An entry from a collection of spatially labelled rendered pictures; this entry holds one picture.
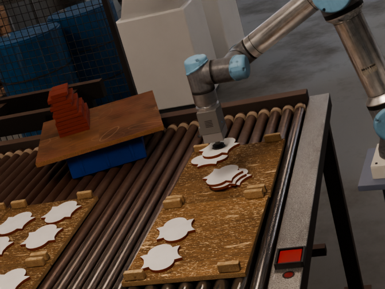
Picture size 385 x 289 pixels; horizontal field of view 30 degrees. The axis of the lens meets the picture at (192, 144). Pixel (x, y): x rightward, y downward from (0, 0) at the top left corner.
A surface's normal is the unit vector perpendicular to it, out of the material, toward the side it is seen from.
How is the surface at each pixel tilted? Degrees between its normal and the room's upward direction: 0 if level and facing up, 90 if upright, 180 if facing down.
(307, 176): 0
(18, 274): 0
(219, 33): 90
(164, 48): 90
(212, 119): 90
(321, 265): 0
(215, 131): 90
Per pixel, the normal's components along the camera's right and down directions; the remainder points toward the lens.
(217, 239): -0.26, -0.90
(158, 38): -0.24, 0.42
